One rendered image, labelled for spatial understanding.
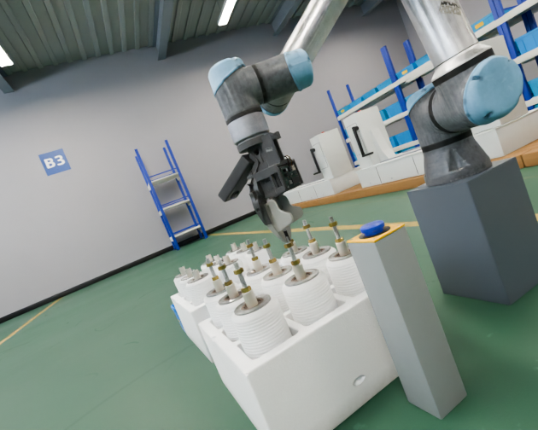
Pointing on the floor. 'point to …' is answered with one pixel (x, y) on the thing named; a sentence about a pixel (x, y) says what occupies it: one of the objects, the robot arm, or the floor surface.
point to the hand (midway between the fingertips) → (283, 236)
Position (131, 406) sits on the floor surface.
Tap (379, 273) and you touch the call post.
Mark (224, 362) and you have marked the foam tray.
